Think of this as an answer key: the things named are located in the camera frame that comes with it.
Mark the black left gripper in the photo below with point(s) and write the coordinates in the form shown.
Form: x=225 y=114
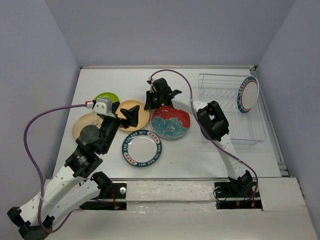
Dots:
x=132 y=115

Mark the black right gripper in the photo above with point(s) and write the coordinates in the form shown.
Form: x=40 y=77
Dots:
x=149 y=105

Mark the plain beige plate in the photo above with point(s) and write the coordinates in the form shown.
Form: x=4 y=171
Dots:
x=143 y=115

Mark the red plate with teal flower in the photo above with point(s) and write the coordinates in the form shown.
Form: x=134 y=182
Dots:
x=170 y=123

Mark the teal rimmed Hao Wei plate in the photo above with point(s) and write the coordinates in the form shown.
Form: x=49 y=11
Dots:
x=142 y=148

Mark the lime green plate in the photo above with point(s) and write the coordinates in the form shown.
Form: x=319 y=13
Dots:
x=107 y=95

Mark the beige bird pattern plate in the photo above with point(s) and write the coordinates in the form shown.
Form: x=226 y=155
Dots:
x=86 y=120

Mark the green red rimmed white plate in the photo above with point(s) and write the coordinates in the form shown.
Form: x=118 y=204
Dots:
x=247 y=95

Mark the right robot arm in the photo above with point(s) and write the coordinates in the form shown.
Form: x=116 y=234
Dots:
x=215 y=130

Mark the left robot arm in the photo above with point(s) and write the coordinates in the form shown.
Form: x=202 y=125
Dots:
x=75 y=183

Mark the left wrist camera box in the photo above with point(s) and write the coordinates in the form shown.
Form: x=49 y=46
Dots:
x=102 y=106

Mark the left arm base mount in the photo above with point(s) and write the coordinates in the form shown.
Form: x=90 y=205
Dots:
x=115 y=200

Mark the white wire dish rack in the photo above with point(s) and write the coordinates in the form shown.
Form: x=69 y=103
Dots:
x=245 y=129

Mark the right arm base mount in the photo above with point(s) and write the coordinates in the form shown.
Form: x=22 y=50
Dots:
x=227 y=199

